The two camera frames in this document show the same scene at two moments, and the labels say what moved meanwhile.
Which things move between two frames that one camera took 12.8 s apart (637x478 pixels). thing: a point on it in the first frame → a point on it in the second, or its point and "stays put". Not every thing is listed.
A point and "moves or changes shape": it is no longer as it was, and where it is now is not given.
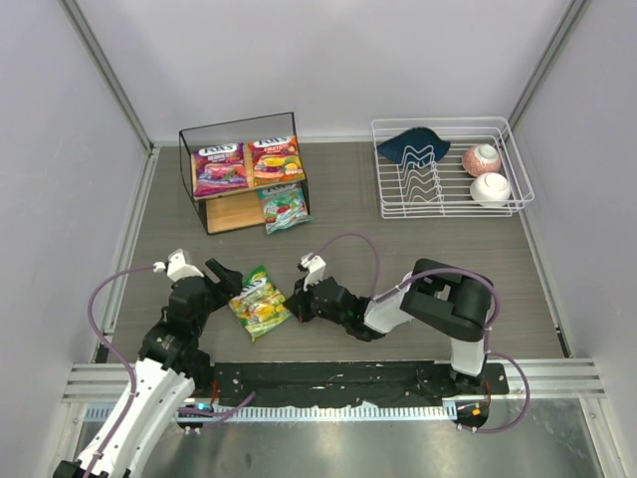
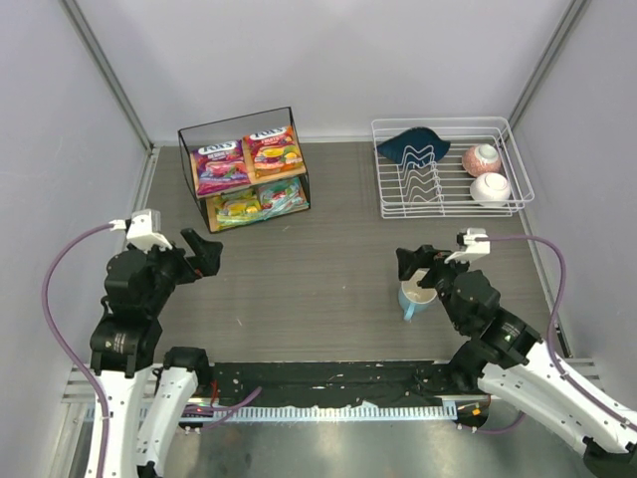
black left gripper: [211, 287] → [185, 260]
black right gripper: [303, 303] → [431, 265]
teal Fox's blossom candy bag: [285, 206] moves or changes shape
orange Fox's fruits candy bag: [276, 160] moves or changes shape
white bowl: [490, 189] stays put
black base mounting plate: [295, 383] stays put
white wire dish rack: [449, 167] stays put
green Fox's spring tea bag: [260, 305] → [238, 208]
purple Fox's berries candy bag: [219, 168] stays put
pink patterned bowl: [481, 159] stays put
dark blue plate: [417, 146] stays put
